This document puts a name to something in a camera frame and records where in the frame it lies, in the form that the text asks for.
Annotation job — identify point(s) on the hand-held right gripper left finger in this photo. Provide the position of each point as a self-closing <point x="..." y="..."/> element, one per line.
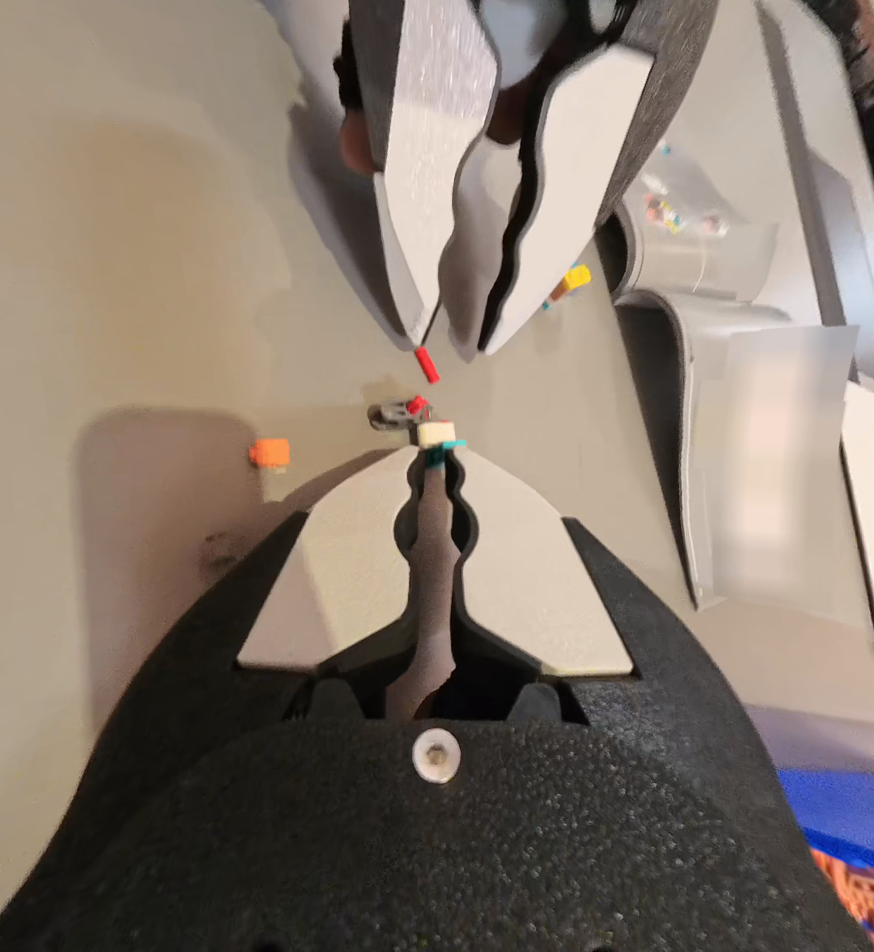
<point x="332" y="580"/>

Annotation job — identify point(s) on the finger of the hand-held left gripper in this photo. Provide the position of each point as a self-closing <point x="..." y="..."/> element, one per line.
<point x="429" y="111"/>
<point x="585" y="149"/>

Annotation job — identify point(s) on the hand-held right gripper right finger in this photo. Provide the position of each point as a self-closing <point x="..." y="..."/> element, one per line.
<point x="541" y="587"/>

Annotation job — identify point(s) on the small toy brick assembly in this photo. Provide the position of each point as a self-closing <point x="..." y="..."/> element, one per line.
<point x="435" y="433"/>

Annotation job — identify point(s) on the red toy pin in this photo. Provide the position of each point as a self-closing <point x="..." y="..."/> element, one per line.
<point x="427" y="364"/>

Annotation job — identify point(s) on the person's left hand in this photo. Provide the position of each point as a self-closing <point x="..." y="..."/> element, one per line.
<point x="355" y="145"/>

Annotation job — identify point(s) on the colourful toy brick build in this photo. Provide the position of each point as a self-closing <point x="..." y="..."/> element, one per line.
<point x="574" y="281"/>

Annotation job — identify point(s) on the small orange toy brick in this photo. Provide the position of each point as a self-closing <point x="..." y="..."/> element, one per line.
<point x="269" y="452"/>

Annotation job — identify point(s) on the grey instruction booklet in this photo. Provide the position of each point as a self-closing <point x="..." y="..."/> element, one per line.
<point x="704" y="245"/>

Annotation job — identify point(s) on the blue plastic bin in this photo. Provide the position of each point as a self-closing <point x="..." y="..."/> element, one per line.
<point x="846" y="811"/>

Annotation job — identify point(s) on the pile of mixed toy bricks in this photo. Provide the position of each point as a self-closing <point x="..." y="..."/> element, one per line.
<point x="868" y="900"/>

